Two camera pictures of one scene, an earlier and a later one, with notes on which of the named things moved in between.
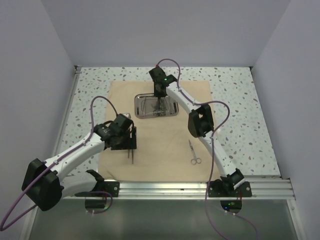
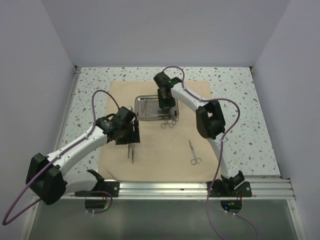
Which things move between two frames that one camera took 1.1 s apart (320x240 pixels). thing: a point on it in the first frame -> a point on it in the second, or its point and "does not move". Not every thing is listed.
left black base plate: [112, 187] does not move
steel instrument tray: [146, 103] does not move
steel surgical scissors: [197, 160] does not move
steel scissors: [158, 112] -> [174, 120]
